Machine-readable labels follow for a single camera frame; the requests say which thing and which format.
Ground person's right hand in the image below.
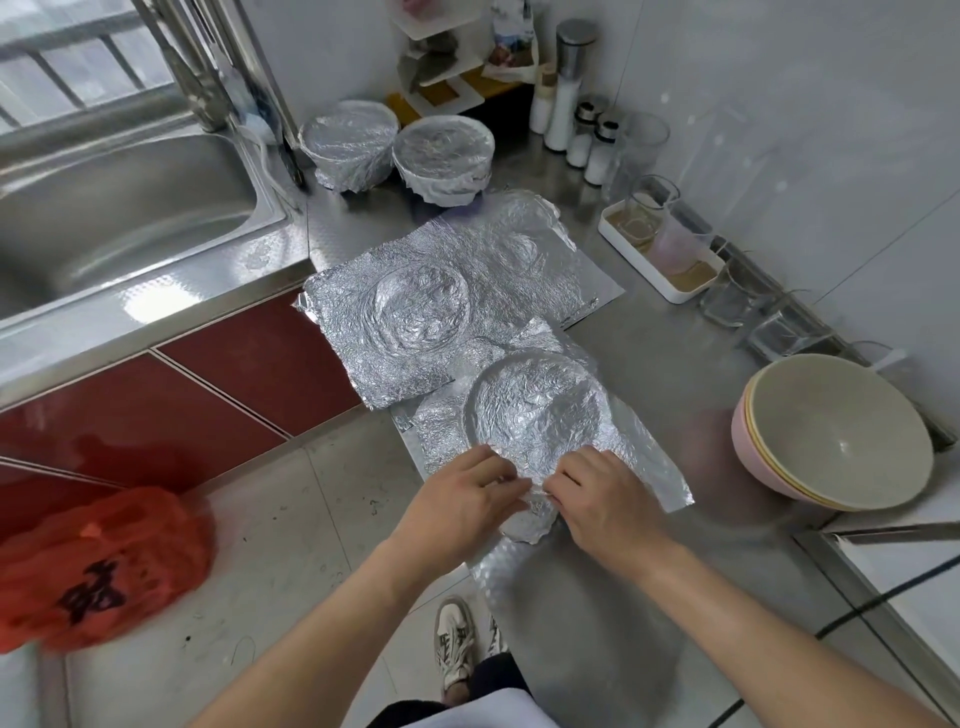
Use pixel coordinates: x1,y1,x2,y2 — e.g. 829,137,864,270
543,445,677,579

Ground person's left hand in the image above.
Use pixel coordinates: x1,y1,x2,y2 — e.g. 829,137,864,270
387,444,534,587

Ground foil-wrapped bowl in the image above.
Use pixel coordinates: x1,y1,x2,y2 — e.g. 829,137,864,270
393,318,696,545

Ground stack of aluminium foil sheets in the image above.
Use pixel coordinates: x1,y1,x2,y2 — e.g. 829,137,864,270
295,189,626,411

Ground foil-covered bowl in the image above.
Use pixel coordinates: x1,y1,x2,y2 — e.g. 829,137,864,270
297,99,402,195
391,114,497,207

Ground person's right forearm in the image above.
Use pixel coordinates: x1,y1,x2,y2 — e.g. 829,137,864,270
630,540,947,728

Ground person's left forearm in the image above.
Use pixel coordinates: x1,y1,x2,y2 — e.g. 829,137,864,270
187,540,452,728

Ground person's left white shoe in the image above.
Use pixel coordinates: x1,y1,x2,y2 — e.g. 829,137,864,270
435,597,479,692

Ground person's dark trousers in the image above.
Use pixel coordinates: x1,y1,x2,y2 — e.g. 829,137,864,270
367,652,560,728

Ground red kitchen cabinet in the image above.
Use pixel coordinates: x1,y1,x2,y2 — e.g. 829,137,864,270
0,289,362,542

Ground white rectangular tray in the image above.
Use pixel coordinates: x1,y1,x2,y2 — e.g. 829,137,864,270
597,198,726,306

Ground pink translucent cup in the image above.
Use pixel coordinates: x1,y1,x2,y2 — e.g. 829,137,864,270
649,210,714,276

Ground white spoon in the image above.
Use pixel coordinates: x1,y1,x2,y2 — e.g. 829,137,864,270
862,342,909,374

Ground white shaker with black lid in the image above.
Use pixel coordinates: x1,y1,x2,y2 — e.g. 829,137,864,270
583,112,624,188
565,97,602,170

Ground red plastic bag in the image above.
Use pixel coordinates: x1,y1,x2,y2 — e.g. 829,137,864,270
0,484,215,654

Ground tall white steel-capped bottle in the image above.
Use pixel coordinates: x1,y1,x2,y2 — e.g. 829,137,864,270
544,18,600,153

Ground small white tan-capped bottle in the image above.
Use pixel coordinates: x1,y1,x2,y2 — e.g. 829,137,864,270
528,63,560,137

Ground stainless steel sink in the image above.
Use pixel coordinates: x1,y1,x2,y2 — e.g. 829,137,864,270
0,120,312,407

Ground white corner shelf rack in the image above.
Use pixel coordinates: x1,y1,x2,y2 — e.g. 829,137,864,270
393,0,539,114

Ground colourful snack packet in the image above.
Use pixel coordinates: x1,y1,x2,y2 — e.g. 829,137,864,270
484,0,539,77

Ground steel faucet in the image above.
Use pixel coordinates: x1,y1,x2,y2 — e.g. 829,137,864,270
127,0,234,134

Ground metal window railing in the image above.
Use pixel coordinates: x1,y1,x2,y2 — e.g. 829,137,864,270
0,7,167,129

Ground black cable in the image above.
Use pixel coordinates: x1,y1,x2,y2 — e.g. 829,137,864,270
705,555,960,728

